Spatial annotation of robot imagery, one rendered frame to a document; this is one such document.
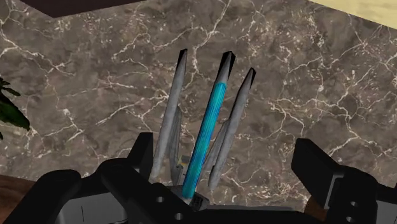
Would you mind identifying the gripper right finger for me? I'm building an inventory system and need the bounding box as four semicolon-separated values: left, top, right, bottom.
291;137;397;224

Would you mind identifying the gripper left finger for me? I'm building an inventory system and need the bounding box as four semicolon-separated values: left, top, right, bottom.
2;132;200;224

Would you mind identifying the green leafy plant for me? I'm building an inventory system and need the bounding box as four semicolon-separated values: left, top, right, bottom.
0;76;31;141

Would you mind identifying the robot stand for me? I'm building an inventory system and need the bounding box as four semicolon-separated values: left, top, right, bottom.
19;0;146;18

